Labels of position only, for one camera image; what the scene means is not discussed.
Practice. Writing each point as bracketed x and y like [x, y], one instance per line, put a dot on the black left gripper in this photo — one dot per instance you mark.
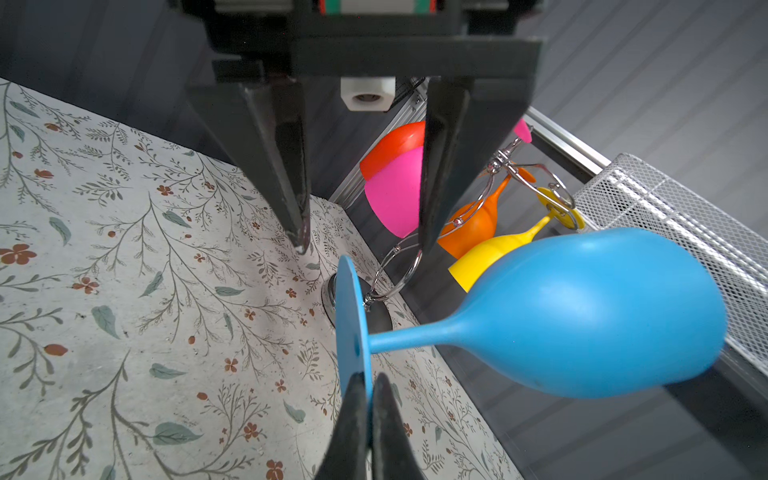
[471, 109]

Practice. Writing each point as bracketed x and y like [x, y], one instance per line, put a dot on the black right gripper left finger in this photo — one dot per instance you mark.
[345, 458]

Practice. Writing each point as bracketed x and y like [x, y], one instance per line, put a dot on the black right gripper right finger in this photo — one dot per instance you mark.
[392, 456]

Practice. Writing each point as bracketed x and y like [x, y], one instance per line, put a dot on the pink wine glass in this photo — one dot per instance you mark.
[394, 193]

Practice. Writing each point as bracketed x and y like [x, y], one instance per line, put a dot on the blue wine glass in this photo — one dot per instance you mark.
[591, 315]

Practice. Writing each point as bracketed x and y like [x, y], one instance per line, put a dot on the red wine glass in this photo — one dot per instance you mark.
[397, 142]

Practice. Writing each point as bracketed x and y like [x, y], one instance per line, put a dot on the chrome wine glass rack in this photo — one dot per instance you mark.
[531, 176]

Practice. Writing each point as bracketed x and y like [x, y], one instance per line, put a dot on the orange wine glass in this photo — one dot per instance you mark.
[475, 222]

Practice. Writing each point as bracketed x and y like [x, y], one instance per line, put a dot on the yellow wine glass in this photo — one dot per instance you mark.
[467, 269]

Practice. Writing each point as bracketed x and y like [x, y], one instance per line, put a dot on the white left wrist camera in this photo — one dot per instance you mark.
[368, 94]

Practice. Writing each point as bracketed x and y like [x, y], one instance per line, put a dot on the white wire mesh basket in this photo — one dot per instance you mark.
[631, 193]

